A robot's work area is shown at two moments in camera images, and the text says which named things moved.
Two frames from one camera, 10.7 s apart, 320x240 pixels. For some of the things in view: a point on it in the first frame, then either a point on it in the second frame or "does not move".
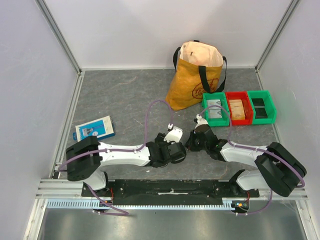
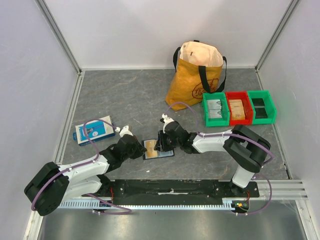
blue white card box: x=101 y=128 does not move
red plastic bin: x=240 y=108 does not move
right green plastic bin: x=262 y=108 does not move
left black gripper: x=160 y=141 → x=140 y=150
